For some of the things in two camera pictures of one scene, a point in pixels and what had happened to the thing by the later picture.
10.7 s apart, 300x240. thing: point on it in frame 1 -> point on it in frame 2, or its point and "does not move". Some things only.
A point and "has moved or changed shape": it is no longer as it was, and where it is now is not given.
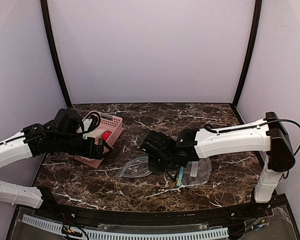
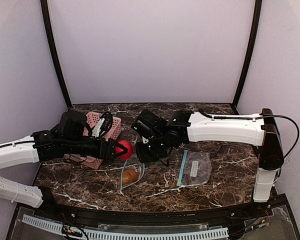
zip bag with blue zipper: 138,167 has moved or changed shape
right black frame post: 258,7 does not move
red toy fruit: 105,134 has moved or changed shape
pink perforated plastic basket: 108,123 does not move
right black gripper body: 155,163 -> 143,155
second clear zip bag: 195,173 does not move
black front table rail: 261,204 does not move
